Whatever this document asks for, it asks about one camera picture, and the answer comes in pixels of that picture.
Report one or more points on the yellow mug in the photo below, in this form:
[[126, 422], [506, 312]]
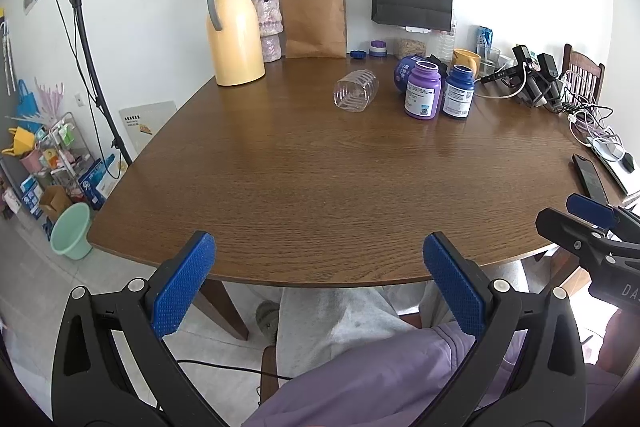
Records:
[[465, 59]]

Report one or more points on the pink textured vase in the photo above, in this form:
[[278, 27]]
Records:
[[270, 24]]

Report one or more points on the blue packet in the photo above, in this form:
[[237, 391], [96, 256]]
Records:
[[485, 38]]

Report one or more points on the brown paper bag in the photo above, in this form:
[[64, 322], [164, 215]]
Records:
[[312, 22]]

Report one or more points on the person's grey trousers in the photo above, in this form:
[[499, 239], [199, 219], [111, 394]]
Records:
[[350, 317]]

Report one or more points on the yellow thermos jug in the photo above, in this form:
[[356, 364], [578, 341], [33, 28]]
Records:
[[235, 37]]

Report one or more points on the person's right hand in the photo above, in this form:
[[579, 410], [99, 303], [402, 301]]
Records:
[[620, 342]]

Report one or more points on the blue and white box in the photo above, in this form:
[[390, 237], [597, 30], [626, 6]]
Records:
[[97, 179]]

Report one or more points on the white sign board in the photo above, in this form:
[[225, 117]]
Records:
[[145, 124]]

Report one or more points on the black camera devices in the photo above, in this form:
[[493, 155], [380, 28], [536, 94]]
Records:
[[542, 79]]

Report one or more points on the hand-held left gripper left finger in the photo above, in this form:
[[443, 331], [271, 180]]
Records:
[[182, 284]]

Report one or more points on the black light stand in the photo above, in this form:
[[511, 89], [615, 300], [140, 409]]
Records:
[[90, 52]]

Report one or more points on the round purple bottle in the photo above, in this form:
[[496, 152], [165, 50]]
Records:
[[402, 74]]

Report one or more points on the black phone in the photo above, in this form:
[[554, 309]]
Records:
[[590, 179]]

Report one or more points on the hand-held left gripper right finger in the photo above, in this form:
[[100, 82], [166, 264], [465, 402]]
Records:
[[452, 284]]

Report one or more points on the glass jar of oats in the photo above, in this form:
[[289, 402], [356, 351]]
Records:
[[411, 47]]

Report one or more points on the small blue cap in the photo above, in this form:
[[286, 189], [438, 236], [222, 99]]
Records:
[[358, 54]]

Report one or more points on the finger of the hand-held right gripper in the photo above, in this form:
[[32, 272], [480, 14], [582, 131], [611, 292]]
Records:
[[565, 227], [592, 209]]

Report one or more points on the clear glass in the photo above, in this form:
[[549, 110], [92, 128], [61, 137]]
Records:
[[490, 57]]

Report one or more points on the green plastic basin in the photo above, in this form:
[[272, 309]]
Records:
[[70, 232]]

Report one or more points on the clear plastic cup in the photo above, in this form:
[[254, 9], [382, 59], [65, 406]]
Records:
[[355, 91]]

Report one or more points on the blue bottle with white label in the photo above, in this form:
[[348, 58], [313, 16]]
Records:
[[457, 94]]

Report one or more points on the purple bottle with white label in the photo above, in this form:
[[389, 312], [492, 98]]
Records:
[[422, 97]]

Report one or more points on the yellow bag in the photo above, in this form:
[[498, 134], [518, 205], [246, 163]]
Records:
[[17, 142]]

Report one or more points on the clear water bottle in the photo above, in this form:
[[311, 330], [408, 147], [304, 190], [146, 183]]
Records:
[[448, 44]]

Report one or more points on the wooden chair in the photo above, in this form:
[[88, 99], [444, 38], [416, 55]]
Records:
[[582, 62]]

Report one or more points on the purple and white lid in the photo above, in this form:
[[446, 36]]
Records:
[[378, 49]]

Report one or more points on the silver tablet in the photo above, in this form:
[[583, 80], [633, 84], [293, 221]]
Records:
[[612, 162]]

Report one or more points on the small cardboard box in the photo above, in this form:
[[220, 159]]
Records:
[[54, 202]]

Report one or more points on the person's grey shoe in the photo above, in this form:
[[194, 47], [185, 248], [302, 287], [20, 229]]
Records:
[[266, 319]]

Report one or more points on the blue tote bag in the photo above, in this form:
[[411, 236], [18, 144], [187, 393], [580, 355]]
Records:
[[27, 104]]

